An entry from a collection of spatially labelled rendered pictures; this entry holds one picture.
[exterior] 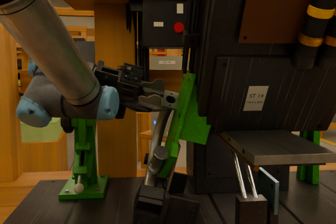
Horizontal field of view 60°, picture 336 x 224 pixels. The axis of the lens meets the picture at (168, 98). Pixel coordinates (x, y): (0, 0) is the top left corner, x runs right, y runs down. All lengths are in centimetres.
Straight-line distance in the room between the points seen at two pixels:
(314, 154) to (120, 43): 71
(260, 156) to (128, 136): 61
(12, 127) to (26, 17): 76
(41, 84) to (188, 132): 36
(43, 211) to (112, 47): 55
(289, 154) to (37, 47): 47
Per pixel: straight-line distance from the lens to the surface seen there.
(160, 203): 74
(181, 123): 69
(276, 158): 58
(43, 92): 69
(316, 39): 62
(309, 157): 61
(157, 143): 84
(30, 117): 69
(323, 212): 93
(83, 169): 90
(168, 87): 114
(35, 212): 91
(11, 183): 119
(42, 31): 47
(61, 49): 50
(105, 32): 106
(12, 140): 118
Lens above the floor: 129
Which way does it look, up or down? 6 degrees down
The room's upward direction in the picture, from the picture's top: straight up
